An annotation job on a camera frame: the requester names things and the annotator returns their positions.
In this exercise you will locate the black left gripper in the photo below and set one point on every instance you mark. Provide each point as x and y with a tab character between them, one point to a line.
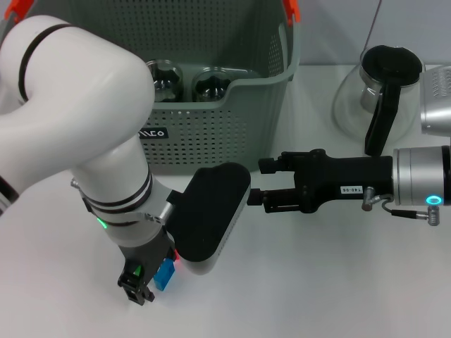
148	251

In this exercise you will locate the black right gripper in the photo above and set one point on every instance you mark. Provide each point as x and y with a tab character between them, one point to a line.
341	174

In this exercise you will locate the green brick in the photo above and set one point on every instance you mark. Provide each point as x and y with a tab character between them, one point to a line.
137	270

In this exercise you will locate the glass teacup black sleeve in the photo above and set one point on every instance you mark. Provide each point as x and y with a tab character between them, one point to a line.
169	84
211	88

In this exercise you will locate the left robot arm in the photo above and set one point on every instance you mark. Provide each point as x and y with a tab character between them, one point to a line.
70	105

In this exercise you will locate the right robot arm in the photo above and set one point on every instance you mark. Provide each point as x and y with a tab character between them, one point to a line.
415	176

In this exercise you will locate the grey perforated storage basket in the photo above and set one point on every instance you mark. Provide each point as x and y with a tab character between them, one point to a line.
211	141

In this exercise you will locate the blue brick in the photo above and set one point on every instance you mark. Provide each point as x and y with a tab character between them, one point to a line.
165	276

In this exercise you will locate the glass carafe black lid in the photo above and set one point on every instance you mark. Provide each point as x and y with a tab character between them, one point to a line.
391	63

